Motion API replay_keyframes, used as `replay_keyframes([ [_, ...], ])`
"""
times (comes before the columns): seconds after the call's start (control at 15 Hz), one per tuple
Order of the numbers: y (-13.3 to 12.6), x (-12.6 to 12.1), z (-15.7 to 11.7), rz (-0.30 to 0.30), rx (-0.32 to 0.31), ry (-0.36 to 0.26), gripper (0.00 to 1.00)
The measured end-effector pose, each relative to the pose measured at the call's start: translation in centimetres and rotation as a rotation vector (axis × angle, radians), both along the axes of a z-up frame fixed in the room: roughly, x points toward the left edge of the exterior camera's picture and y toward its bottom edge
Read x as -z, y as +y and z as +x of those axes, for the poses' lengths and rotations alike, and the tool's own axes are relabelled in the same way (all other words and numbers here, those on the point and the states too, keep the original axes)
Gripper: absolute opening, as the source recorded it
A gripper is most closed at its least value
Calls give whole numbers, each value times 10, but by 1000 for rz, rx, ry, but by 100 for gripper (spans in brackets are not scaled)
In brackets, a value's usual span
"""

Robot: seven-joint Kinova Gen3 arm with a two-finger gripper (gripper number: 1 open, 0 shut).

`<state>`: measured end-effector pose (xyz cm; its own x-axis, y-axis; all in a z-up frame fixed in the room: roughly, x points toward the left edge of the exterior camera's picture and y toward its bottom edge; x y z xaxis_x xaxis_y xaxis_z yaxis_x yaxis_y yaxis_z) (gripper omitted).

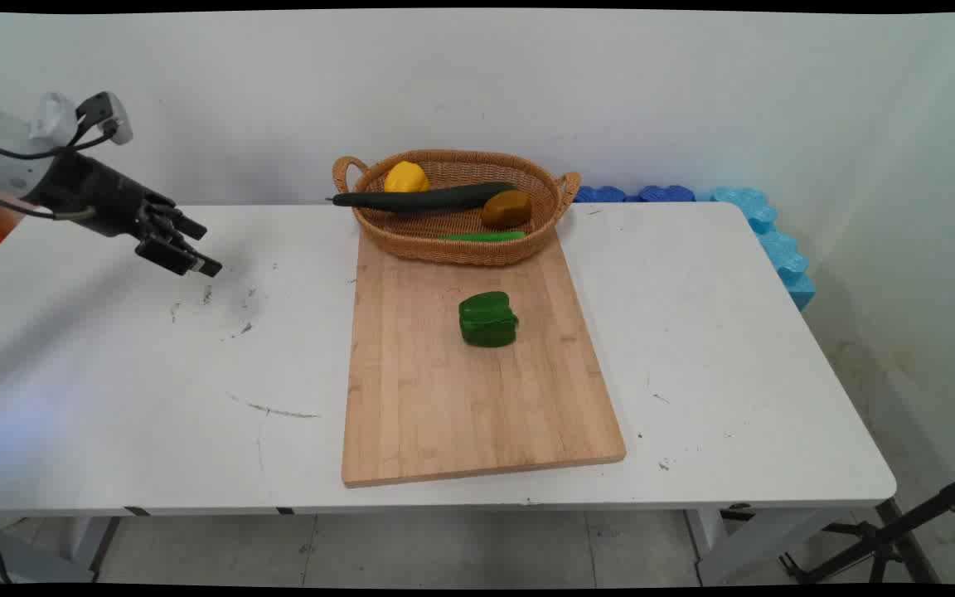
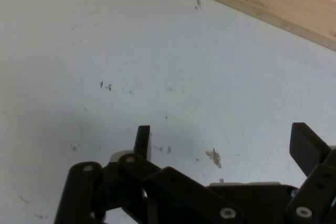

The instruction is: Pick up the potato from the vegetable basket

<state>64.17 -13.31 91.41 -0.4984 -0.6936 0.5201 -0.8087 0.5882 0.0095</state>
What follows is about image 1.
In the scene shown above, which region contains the ochre oval toy vegetable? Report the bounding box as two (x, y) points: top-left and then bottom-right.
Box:
(480, 189), (533, 231)

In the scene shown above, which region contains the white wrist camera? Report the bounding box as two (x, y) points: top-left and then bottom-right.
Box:
(75, 91), (134, 147)

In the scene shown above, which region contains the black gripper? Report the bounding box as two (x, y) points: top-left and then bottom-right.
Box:
(24, 149), (223, 279)

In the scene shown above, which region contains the white table leg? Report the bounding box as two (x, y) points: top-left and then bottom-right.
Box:
(59, 516), (123, 575)
(685, 507), (845, 586)

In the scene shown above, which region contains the woven wicker basket with handles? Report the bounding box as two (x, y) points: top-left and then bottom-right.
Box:
(332, 149), (582, 267)

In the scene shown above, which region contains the green toy bell pepper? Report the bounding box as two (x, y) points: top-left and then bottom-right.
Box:
(458, 292), (520, 348)

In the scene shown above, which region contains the long dark green cucumber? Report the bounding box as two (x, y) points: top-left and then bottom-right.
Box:
(327, 182), (518, 214)

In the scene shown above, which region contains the yellow toy bell pepper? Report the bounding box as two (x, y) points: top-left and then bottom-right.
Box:
(384, 161), (431, 194)

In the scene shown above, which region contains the black tripod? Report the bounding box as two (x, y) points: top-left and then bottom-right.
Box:
(722, 470), (955, 585)

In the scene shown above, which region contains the wooden cutting board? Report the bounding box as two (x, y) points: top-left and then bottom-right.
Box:
(342, 228), (628, 488)

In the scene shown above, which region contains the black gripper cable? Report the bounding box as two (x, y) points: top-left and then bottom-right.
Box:
(0, 187), (98, 222)

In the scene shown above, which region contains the light blue foam mat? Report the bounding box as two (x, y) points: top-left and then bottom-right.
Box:
(710, 187), (817, 312)

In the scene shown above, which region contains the black camera cable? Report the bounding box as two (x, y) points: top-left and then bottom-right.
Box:
(0, 123), (119, 161)

